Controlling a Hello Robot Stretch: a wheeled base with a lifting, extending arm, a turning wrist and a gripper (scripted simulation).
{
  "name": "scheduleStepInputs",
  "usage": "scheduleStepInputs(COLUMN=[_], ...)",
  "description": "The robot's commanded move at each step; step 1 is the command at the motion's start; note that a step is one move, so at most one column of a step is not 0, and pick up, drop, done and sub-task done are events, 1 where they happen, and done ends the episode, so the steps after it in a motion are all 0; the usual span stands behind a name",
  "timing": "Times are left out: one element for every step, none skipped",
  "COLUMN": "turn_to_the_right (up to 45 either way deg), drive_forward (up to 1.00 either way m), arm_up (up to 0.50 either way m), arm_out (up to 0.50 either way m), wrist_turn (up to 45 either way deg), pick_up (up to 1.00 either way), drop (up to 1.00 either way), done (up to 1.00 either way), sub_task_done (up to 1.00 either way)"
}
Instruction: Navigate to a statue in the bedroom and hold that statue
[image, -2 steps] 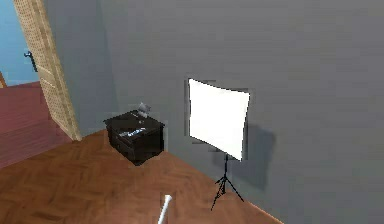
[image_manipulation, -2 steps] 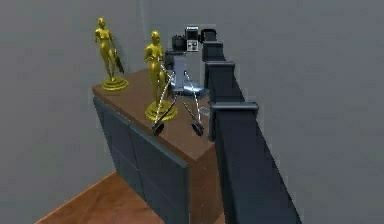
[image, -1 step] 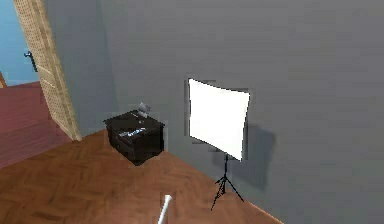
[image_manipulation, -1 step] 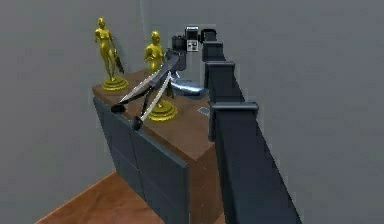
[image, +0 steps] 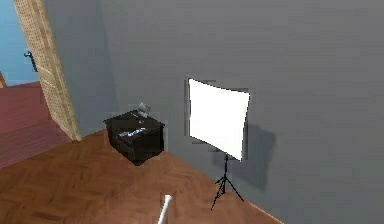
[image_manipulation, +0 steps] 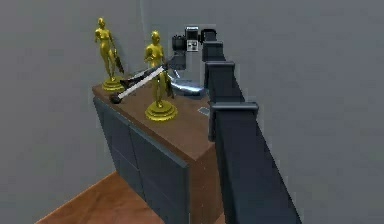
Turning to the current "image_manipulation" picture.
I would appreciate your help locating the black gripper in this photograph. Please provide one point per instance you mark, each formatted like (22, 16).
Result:
(179, 60)

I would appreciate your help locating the gold human figure statue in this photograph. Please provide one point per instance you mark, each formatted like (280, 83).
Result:
(159, 106)
(107, 50)

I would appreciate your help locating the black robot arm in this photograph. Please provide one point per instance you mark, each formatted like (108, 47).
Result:
(246, 160)

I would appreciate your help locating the shiny blue grey curved object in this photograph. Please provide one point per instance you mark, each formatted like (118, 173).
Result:
(186, 87)

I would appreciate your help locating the small grey flat square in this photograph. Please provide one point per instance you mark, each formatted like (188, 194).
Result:
(203, 111)

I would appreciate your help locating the brown top dark grey cabinet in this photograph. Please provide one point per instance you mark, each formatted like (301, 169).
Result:
(156, 173)

